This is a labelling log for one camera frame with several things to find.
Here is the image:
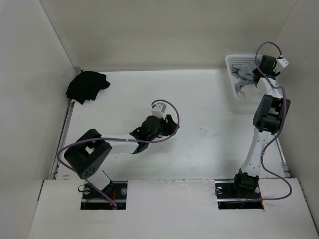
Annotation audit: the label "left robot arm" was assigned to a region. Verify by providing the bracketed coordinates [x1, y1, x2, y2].
[64, 115, 179, 199]

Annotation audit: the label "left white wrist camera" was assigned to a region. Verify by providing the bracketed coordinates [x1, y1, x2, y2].
[151, 103, 166, 119]

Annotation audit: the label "folded black tank tops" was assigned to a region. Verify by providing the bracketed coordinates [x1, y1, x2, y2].
[66, 71, 110, 104]

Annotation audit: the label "white plastic basket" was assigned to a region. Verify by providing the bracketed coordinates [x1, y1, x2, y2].
[225, 53, 284, 107]

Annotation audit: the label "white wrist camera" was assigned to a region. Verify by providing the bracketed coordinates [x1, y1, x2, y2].
[151, 103, 166, 119]
[276, 57, 289, 71]

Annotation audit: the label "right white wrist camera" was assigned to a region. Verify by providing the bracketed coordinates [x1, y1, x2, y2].
[276, 57, 289, 71]

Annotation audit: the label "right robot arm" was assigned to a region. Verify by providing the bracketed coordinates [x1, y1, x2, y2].
[231, 55, 291, 198]

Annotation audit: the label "grey tank top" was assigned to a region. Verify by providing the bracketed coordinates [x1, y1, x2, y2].
[230, 62, 257, 93]

